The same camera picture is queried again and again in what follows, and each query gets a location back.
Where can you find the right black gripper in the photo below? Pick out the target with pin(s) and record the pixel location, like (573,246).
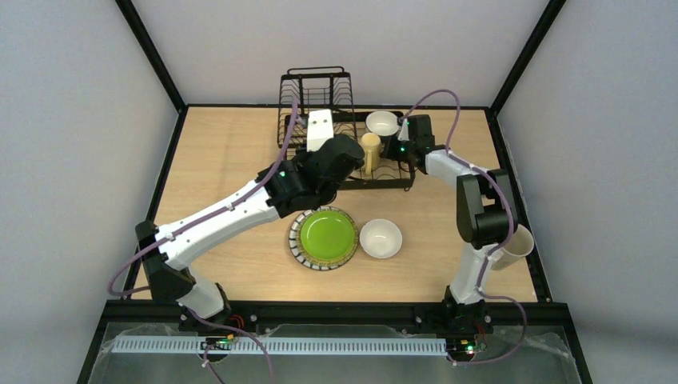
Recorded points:
(418,126)

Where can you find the teal patterned white bowl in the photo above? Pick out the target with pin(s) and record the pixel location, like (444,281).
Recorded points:
(382,123)

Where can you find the yellow mug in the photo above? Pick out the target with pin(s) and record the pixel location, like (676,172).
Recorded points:
(371,145)

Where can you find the plain white bowl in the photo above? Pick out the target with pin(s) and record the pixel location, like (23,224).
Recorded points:
(380,238)

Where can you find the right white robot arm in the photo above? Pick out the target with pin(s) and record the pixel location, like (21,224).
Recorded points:
(485,215)

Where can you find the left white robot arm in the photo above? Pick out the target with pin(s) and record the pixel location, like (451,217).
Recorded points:
(306,182)

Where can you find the green plate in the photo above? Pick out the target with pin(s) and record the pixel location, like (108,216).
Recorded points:
(328,236)

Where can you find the blue striped white plate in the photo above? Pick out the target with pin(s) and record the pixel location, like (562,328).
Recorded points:
(294,241)

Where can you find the beige mug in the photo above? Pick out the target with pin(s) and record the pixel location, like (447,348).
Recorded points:
(520,245)

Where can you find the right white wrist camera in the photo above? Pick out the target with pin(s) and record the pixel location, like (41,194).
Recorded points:
(403,135)

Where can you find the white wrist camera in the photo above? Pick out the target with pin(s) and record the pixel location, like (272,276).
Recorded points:
(319,129)
(403,135)

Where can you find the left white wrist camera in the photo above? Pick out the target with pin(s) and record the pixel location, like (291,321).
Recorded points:
(319,129)

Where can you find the black wire dish rack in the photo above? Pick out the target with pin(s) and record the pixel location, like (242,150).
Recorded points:
(330,87)

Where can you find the white slotted cable duct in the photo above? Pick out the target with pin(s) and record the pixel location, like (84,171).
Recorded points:
(280,346)

